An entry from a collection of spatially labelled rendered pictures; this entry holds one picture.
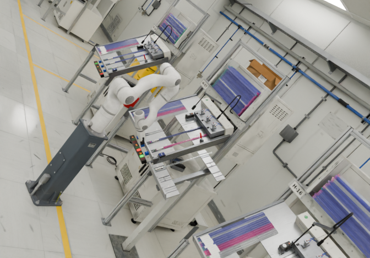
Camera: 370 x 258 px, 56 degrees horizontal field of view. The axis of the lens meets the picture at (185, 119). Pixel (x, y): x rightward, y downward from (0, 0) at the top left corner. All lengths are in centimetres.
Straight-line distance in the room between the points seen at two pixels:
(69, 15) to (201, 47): 350
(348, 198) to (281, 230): 47
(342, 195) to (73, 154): 184
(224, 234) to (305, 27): 346
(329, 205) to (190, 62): 250
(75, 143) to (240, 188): 259
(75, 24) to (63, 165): 473
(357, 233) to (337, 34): 303
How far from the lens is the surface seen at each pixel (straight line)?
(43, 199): 292
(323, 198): 247
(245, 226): 246
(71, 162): 270
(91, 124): 260
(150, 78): 256
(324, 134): 432
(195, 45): 419
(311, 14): 524
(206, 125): 307
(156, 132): 310
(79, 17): 712
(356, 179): 264
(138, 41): 455
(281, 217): 256
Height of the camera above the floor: 178
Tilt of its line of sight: 14 degrees down
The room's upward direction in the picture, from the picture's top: 41 degrees clockwise
